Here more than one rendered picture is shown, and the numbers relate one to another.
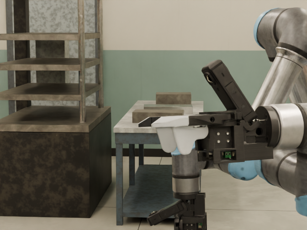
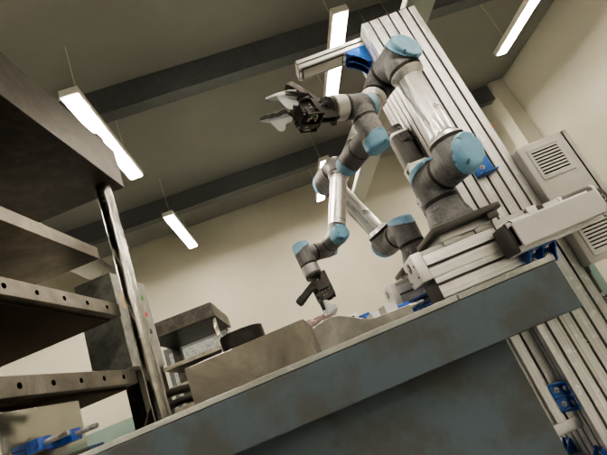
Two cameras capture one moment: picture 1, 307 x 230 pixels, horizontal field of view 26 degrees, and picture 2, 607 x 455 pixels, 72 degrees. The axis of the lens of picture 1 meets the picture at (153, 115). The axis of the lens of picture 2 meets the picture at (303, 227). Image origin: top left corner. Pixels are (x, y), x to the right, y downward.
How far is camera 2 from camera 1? 85 cm
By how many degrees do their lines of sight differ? 29
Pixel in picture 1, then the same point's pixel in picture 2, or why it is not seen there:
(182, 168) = (304, 258)
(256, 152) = (329, 113)
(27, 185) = not seen: outside the picture
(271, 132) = (331, 101)
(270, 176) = (348, 159)
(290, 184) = (358, 143)
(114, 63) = not seen: hidden behind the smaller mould
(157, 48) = not seen: hidden behind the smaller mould
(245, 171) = (340, 234)
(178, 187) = (307, 270)
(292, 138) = (345, 103)
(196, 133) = (292, 101)
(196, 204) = (322, 277)
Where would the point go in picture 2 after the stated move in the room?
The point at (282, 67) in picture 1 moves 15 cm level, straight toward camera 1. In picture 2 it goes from (335, 180) to (334, 164)
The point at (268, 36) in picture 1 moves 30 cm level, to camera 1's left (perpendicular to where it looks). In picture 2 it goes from (322, 180) to (262, 199)
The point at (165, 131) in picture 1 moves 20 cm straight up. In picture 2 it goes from (275, 121) to (251, 67)
